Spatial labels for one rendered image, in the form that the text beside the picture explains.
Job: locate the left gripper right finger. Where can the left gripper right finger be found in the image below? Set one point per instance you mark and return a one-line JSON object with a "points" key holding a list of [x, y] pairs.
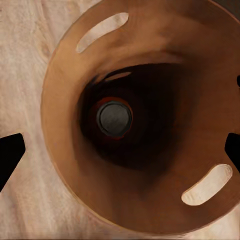
{"points": [[232, 148]]}

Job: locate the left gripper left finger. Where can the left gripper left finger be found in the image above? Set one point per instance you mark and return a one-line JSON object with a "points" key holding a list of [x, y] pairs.
{"points": [[12, 148]]}

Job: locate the can of soda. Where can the can of soda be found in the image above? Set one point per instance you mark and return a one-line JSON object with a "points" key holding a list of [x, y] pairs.
{"points": [[111, 118]]}

